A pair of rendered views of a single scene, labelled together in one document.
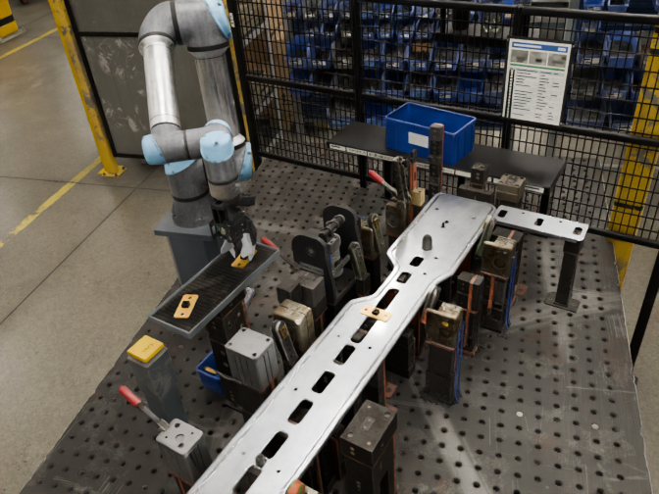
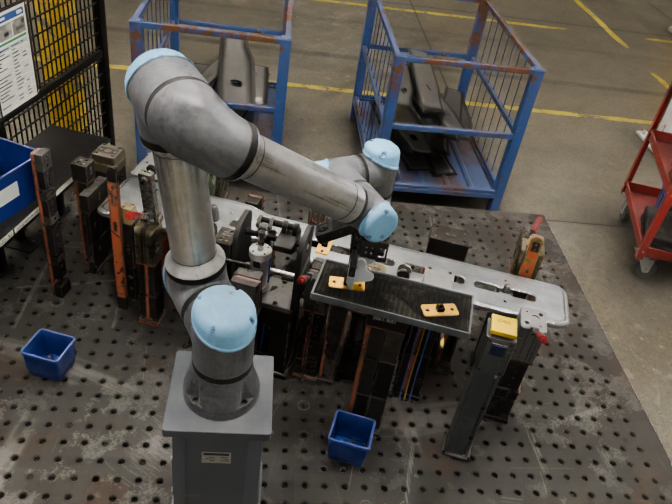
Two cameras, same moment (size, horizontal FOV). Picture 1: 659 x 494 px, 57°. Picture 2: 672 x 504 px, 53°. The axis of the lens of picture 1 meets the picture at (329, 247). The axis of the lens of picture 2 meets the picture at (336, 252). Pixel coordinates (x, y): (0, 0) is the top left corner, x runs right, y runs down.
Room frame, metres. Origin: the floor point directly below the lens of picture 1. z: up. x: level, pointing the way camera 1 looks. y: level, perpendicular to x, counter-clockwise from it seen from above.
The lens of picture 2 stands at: (1.91, 1.28, 2.16)
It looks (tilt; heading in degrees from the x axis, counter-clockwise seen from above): 37 degrees down; 243
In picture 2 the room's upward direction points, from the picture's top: 10 degrees clockwise
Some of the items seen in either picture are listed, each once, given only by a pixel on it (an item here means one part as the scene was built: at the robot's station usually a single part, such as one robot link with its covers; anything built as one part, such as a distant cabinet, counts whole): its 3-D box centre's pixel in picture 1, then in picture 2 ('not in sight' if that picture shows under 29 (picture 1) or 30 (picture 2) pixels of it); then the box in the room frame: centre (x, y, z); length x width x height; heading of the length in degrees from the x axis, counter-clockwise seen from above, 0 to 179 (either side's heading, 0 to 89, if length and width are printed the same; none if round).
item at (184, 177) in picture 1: (187, 169); (222, 328); (1.67, 0.41, 1.27); 0.13 x 0.12 x 0.14; 97
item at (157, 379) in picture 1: (169, 414); (477, 393); (1.02, 0.45, 0.92); 0.08 x 0.08 x 0.44; 55
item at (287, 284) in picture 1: (295, 336); (334, 327); (1.28, 0.12, 0.90); 0.05 x 0.05 x 0.40; 55
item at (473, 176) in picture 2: not in sight; (430, 97); (-0.28, -2.04, 0.47); 1.20 x 0.80 x 0.95; 72
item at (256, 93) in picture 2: not in sight; (221, 72); (0.93, -2.50, 0.47); 1.20 x 0.80 x 0.95; 70
